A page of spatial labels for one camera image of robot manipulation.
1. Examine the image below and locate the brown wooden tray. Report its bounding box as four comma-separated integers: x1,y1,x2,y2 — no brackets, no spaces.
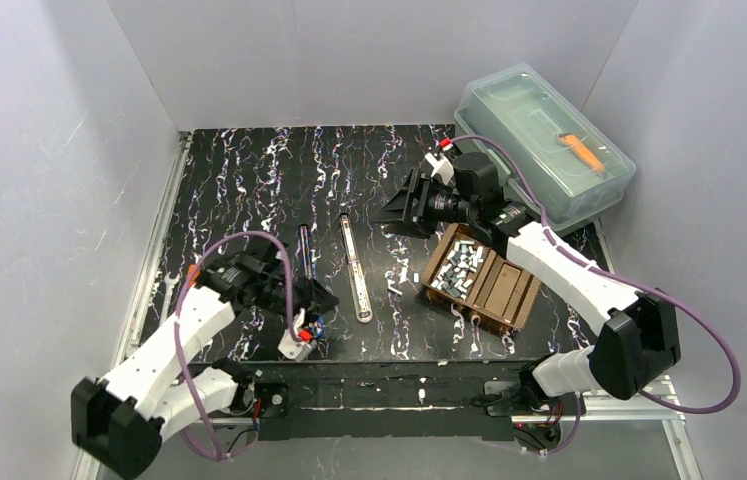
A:
420,224,542,333

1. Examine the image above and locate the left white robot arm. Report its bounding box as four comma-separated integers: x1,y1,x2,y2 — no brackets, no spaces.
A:
70,232,339,479

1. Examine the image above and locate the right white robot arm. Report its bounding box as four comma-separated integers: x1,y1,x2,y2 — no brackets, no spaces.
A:
369,152,681,407

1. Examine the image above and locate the pile of staple strips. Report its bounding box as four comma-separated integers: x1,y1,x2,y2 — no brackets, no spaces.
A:
429,238,489,300

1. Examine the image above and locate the silver open-end wrench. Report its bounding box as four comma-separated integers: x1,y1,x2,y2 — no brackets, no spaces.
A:
159,273,180,325

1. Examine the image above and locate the black marbled mat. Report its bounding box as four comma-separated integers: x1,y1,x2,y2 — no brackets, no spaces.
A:
142,124,596,362

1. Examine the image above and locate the clear plastic storage box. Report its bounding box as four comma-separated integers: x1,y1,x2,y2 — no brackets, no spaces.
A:
454,64,636,236

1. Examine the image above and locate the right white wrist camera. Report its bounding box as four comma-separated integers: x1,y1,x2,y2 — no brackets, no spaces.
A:
424,138,454,185

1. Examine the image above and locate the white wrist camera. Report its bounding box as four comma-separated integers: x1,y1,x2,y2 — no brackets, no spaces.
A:
424,138,454,185
278,326,322,362

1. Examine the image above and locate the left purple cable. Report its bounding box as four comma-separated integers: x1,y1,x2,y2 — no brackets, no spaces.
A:
174,230,298,463

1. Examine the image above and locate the purple cable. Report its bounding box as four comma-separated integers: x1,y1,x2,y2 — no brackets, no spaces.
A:
442,134,742,458
174,230,298,463

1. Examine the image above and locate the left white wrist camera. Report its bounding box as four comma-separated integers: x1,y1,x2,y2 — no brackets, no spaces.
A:
278,326,322,362

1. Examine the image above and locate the orange handled tool in box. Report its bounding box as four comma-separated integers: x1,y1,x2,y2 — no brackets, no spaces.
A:
557,133,607,175

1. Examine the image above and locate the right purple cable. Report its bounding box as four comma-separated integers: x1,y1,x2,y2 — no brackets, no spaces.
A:
442,134,742,458

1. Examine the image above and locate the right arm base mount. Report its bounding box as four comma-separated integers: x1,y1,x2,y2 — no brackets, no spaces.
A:
469,380,586,458

